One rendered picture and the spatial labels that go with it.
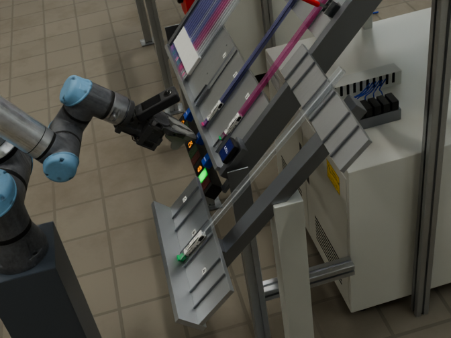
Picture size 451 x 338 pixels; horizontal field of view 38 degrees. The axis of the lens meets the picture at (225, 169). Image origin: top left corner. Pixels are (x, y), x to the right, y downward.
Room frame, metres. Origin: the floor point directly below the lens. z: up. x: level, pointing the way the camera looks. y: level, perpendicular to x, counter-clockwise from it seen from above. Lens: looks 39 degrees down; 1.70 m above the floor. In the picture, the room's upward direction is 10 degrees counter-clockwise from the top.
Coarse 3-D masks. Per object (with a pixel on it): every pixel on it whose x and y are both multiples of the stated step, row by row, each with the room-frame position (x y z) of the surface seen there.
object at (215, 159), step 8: (168, 48) 1.83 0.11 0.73; (168, 56) 1.79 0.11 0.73; (176, 64) 1.73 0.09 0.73; (176, 72) 1.68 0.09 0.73; (184, 80) 1.63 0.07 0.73; (184, 88) 1.58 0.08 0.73; (192, 96) 1.55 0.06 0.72; (192, 104) 1.50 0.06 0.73; (192, 112) 1.46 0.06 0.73; (200, 112) 1.47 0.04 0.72; (200, 120) 1.42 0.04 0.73; (200, 128) 1.38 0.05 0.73; (208, 136) 1.35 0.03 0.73; (208, 144) 1.30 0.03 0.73; (208, 152) 1.28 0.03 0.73; (216, 160) 1.24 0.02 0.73; (216, 168) 1.21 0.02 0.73
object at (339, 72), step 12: (336, 72) 0.98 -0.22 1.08; (324, 84) 0.98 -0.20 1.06; (324, 96) 0.97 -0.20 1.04; (312, 108) 0.97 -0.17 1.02; (300, 120) 0.96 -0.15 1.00; (288, 132) 0.96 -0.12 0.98; (276, 144) 0.96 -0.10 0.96; (264, 156) 0.96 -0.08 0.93; (252, 168) 0.97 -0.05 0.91; (252, 180) 0.95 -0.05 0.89; (240, 192) 0.95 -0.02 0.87; (228, 204) 0.95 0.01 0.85; (216, 216) 0.95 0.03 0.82; (204, 228) 0.95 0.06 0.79
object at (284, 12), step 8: (296, 0) 1.43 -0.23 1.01; (288, 8) 1.43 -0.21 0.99; (280, 16) 1.43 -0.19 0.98; (272, 24) 1.43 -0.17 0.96; (280, 24) 1.42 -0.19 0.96; (272, 32) 1.42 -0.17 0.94; (264, 40) 1.42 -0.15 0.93; (256, 48) 1.42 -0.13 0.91; (256, 56) 1.42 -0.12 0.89; (248, 64) 1.41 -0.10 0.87; (240, 72) 1.41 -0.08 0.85; (232, 88) 1.40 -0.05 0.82; (224, 96) 1.40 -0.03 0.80
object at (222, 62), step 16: (224, 32) 1.63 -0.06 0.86; (224, 48) 1.58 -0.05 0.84; (208, 64) 1.60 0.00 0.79; (224, 64) 1.52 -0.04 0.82; (240, 64) 1.46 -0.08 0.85; (192, 80) 1.62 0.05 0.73; (208, 80) 1.54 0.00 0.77; (224, 80) 1.47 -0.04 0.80; (240, 80) 1.40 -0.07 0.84; (256, 80) 1.36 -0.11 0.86; (208, 96) 1.49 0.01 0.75; (240, 96) 1.36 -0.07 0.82; (208, 112) 1.44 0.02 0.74; (224, 112) 1.37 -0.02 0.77; (256, 112) 1.26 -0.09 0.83; (208, 128) 1.39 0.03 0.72; (224, 128) 1.33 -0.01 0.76; (240, 128) 1.27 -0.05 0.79; (224, 144) 1.28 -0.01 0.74
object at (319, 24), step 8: (288, 0) 1.47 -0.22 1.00; (336, 0) 1.30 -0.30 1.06; (344, 0) 1.28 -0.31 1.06; (296, 8) 1.41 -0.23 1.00; (304, 8) 1.39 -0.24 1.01; (312, 8) 1.36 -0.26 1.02; (304, 16) 1.36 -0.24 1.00; (320, 16) 1.31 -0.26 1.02; (312, 24) 1.32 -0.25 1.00; (320, 24) 1.29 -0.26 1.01; (312, 32) 1.30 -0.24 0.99; (320, 32) 1.27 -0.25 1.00
